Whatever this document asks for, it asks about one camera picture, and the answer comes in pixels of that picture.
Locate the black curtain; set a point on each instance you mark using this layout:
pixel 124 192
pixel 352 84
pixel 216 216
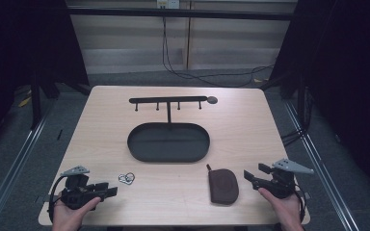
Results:
pixel 19 51
pixel 343 80

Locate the metal floor rail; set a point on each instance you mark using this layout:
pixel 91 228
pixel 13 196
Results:
pixel 321 170
pixel 11 163

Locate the person's left hand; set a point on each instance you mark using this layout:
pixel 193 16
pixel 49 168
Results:
pixel 68 215

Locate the brown zip pouch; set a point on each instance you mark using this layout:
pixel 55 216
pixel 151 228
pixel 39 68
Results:
pixel 223 187

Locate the white wall outlet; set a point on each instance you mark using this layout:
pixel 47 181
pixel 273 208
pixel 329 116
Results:
pixel 168 4

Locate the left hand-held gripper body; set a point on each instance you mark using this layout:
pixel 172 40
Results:
pixel 77 194

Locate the black horizontal frame bar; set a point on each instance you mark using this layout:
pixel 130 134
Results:
pixel 179 13

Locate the small black stick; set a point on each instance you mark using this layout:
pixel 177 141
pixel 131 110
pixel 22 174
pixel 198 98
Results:
pixel 59 134

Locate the yellow tape strip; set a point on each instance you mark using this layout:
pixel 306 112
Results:
pixel 24 101

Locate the black hook rack with tray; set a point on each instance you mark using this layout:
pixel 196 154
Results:
pixel 168 142

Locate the black stand leg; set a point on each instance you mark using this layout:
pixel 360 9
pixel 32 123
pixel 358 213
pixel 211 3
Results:
pixel 36 102

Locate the person's right hand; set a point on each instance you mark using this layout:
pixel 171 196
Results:
pixel 284 211

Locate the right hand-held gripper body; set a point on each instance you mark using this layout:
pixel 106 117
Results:
pixel 281 184

